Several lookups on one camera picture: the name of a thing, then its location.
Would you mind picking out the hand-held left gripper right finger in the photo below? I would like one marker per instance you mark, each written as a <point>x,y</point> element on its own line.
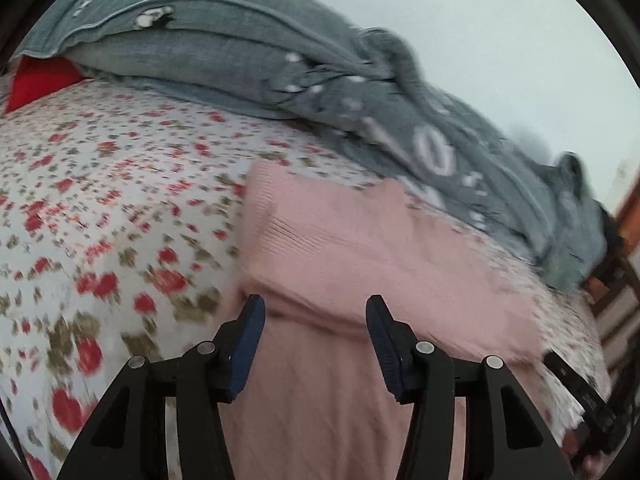
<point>384,345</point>

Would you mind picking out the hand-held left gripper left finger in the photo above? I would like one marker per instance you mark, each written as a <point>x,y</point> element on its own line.
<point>246,345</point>

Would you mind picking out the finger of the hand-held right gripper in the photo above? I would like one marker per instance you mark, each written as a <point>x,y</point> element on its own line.
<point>575,385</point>

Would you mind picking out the pink knitted sweater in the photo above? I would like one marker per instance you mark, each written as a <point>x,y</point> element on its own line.
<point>360,270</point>

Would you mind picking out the black cloth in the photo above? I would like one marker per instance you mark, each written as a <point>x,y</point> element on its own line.
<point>611,227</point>

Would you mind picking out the floral bed sheet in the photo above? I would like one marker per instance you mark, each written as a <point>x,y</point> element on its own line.
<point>105,220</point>

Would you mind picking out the grey printed blanket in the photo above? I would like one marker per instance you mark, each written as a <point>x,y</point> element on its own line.
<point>310,65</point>

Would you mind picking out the red pillow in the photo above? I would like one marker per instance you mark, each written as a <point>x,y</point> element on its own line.
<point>40,82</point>

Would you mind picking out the dark wooden bed frame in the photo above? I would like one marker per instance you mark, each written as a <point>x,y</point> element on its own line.
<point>617,290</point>

